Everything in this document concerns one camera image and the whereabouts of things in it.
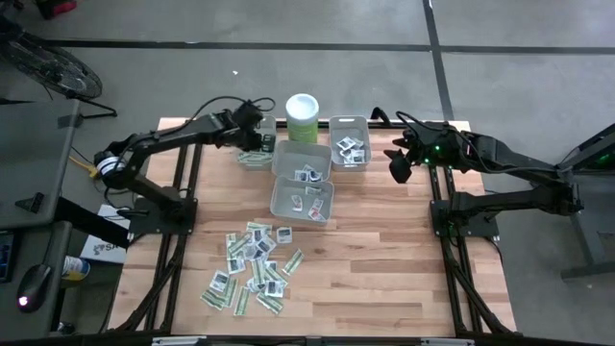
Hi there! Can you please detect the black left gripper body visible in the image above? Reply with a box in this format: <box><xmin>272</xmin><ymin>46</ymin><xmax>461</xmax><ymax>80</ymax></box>
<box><xmin>229</xmin><ymin>103</ymin><xmax>270</xmax><ymax>151</ymax></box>

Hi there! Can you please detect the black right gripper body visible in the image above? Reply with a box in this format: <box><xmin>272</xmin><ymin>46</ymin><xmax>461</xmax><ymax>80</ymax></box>
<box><xmin>406</xmin><ymin>125</ymin><xmax>455</xmax><ymax>168</ymax></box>

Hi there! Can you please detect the wide grey plastic bin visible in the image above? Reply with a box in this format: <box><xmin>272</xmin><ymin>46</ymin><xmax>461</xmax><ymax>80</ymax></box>
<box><xmin>269</xmin><ymin>176</ymin><xmax>335</xmax><ymax>227</ymax></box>
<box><xmin>271</xmin><ymin>139</ymin><xmax>332</xmax><ymax>183</ymax></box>

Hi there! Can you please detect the grey plastic bin with slots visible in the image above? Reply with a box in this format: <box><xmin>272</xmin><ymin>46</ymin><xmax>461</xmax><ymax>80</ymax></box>
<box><xmin>237</xmin><ymin>113</ymin><xmax>279</xmax><ymax>172</ymax></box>
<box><xmin>329</xmin><ymin>114</ymin><xmax>372</xmax><ymax>172</ymax></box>

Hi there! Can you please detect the green wipes canister white lid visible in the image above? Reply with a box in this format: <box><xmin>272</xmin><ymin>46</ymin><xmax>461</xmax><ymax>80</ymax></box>
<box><xmin>284</xmin><ymin>92</ymin><xmax>321</xmax><ymax>144</ymax></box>

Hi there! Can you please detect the dark grey metal cart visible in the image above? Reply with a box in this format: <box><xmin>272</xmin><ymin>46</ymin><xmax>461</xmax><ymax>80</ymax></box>
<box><xmin>556</xmin><ymin>122</ymin><xmax>615</xmax><ymax>280</ymax></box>

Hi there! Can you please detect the black diagonal bar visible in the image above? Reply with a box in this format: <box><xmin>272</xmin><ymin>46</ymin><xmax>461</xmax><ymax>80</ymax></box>
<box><xmin>55</xmin><ymin>196</ymin><xmax>131</xmax><ymax>250</ymax></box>

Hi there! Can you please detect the white printed cardboard box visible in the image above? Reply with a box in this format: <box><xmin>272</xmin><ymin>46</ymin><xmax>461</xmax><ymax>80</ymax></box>
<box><xmin>79</xmin><ymin>204</ymin><xmax>134</xmax><ymax>264</ymax></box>

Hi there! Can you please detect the black floor fan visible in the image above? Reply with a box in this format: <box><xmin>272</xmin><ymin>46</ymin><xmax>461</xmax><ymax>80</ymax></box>
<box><xmin>0</xmin><ymin>13</ymin><xmax>119</xmax><ymax>119</ymax></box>

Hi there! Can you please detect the grey side table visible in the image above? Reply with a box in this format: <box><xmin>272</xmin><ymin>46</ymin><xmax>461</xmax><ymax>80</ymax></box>
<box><xmin>0</xmin><ymin>98</ymin><xmax>82</xmax><ymax>228</ymax></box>

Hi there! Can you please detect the red and black object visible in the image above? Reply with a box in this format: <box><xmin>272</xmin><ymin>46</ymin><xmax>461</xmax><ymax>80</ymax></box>
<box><xmin>37</xmin><ymin>0</ymin><xmax>78</xmax><ymax>19</ymax></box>

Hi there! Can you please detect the white and yellow can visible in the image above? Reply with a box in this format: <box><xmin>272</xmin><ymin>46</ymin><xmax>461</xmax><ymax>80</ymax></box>
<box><xmin>61</xmin><ymin>256</ymin><xmax>91</xmax><ymax>282</ymax></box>

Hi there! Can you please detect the black wedge-shaped object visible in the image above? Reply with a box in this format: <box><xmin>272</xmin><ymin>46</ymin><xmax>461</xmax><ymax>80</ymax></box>
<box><xmin>14</xmin><ymin>191</ymin><xmax>45</xmax><ymax>214</ymax></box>

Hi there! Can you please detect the grey desk top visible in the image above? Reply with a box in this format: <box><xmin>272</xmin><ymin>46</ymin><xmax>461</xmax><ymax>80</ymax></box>
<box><xmin>0</xmin><ymin>225</ymin><xmax>73</xmax><ymax>340</ymax></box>

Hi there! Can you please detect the black computer mouse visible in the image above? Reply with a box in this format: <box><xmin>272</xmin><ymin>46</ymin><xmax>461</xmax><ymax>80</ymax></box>
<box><xmin>15</xmin><ymin>262</ymin><xmax>53</xmax><ymax>314</ymax></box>

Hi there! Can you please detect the black keypad device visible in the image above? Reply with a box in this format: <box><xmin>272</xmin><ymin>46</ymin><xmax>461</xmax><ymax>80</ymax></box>
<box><xmin>0</xmin><ymin>232</ymin><xmax>15</xmax><ymax>284</ymax></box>

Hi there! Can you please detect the black clamp handle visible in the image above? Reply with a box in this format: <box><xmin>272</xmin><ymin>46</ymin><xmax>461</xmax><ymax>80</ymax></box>
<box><xmin>369</xmin><ymin>106</ymin><xmax>392</xmax><ymax>126</ymax></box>

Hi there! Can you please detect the silver mounting bracket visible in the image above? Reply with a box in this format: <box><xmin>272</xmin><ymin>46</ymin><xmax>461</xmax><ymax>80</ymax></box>
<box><xmin>151</xmin><ymin>335</ymin><xmax>208</xmax><ymax>346</ymax></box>
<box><xmin>420</xmin><ymin>337</ymin><xmax>476</xmax><ymax>346</ymax></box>

